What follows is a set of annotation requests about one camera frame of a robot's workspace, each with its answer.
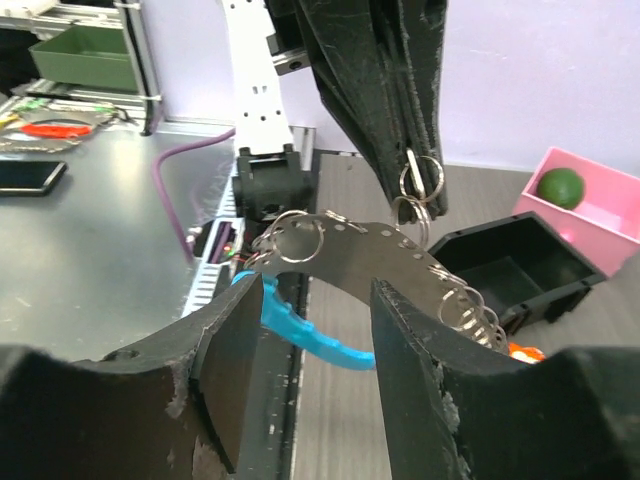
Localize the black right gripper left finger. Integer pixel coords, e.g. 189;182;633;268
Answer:
1;274;263;479

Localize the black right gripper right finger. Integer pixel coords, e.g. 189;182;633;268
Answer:
370;280;639;479

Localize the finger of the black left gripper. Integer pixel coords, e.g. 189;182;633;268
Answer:
381;1;448;218
294;1;429;200

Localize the small metal key ring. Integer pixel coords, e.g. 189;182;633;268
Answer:
398;148;445;199

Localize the metal key organizer blue handle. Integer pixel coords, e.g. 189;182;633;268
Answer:
235;210;509;371

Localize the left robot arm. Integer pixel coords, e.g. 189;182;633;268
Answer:
223;1;448;223

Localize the orange razor box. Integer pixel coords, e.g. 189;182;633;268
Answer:
508;342;545;364

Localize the black plastic bin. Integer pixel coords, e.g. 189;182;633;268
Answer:
429;212;606;335

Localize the green avocado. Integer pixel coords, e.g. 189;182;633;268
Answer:
536;168;586;210

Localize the pink drawer box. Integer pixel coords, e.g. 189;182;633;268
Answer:
512;147;639;277

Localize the green storage bin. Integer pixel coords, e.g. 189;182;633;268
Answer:
30;25;138;92

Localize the black smartphone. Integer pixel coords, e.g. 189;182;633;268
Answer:
0;160;68;197

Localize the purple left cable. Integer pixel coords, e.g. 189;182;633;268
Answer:
151;128;236;261

